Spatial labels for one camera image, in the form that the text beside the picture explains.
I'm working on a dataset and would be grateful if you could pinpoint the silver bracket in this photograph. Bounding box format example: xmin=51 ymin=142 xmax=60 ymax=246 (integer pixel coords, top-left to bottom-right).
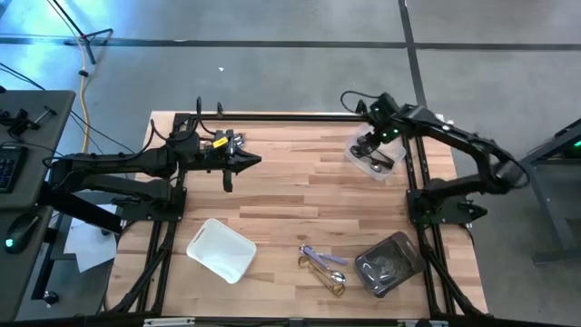
xmin=397 ymin=319 xmax=449 ymax=327
xmin=143 ymin=317 xmax=196 ymax=327

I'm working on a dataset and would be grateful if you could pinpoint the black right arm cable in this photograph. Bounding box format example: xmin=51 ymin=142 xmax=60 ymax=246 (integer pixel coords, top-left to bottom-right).
xmin=340 ymin=89 xmax=382 ymax=114

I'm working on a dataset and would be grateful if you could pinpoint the dark grey translucent bin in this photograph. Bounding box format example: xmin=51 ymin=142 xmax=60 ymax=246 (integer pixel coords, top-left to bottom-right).
xmin=352 ymin=231 xmax=428 ymax=299

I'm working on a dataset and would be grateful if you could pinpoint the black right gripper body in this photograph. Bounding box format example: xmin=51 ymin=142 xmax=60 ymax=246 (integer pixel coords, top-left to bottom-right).
xmin=364 ymin=92 xmax=410 ymax=145

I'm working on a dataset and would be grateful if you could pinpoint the yellow power cable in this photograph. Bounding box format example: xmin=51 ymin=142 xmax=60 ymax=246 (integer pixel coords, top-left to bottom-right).
xmin=71 ymin=34 xmax=92 ymax=155

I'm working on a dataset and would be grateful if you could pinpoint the black desk support beam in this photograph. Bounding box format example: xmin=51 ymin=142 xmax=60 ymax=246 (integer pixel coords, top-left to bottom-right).
xmin=38 ymin=193 xmax=124 ymax=235

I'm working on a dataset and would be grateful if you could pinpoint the black floor cable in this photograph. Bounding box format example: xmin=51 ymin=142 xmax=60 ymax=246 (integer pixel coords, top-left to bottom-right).
xmin=0 ymin=62 xmax=137 ymax=155

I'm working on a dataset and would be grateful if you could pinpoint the white plastic bin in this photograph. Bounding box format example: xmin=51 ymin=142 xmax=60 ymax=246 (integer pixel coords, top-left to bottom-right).
xmin=185 ymin=217 xmax=258 ymax=285

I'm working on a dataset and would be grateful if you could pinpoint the black keyboard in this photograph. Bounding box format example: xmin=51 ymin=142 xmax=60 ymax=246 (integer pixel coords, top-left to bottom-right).
xmin=0 ymin=144 xmax=27 ymax=195

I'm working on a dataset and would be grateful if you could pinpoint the grey desk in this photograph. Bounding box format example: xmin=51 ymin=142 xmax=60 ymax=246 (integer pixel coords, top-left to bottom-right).
xmin=0 ymin=89 xmax=77 ymax=322

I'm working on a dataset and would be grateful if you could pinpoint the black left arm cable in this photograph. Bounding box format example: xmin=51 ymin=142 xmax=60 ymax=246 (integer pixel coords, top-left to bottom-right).
xmin=149 ymin=95 xmax=219 ymax=151

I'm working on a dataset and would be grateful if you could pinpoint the black computer mouse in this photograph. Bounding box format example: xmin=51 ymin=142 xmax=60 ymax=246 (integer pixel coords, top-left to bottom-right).
xmin=3 ymin=212 xmax=41 ymax=255

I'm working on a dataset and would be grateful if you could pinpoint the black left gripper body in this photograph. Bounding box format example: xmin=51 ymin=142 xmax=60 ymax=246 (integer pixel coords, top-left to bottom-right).
xmin=198 ymin=130 xmax=238 ymax=176

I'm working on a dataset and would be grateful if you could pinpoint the clear plastic bin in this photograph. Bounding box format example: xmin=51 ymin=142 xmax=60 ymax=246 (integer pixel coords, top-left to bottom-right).
xmin=343 ymin=122 xmax=408 ymax=182

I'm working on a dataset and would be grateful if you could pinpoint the gold spoon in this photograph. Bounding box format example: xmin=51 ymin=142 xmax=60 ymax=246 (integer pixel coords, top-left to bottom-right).
xmin=308 ymin=265 xmax=347 ymax=299
xmin=297 ymin=255 xmax=337 ymax=290

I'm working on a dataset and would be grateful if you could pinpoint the white paper sheet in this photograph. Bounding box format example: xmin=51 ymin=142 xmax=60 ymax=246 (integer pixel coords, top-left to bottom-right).
xmin=63 ymin=203 xmax=120 ymax=273

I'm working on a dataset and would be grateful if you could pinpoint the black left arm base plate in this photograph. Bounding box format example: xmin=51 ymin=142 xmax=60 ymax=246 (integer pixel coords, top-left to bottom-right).
xmin=115 ymin=185 xmax=188 ymax=223

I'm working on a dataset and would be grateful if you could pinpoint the black desk leg with caster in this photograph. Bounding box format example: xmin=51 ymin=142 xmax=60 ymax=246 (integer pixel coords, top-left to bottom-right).
xmin=30 ymin=226 xmax=63 ymax=306

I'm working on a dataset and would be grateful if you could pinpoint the black desk clamp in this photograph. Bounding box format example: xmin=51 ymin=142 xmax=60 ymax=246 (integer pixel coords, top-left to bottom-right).
xmin=0 ymin=104 xmax=59 ymax=138

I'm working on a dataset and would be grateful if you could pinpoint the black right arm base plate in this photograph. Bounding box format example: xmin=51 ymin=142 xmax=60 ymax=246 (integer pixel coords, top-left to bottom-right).
xmin=405 ymin=188 xmax=489 ymax=227

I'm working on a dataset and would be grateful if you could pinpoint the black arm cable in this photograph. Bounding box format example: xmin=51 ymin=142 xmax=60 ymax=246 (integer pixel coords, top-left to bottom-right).
xmin=149 ymin=95 xmax=219 ymax=151
xmin=340 ymin=89 xmax=382 ymax=114

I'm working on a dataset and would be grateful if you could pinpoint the black side table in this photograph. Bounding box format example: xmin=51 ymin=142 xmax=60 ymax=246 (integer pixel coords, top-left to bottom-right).
xmin=519 ymin=116 xmax=581 ymax=265

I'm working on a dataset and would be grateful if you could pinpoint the black tripod stand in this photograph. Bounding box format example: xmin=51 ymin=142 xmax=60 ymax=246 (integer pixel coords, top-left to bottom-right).
xmin=44 ymin=0 xmax=114 ymax=65

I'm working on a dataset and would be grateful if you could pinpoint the black aluminium table frame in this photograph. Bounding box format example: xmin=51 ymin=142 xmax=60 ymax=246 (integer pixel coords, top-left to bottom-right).
xmin=103 ymin=111 xmax=489 ymax=319

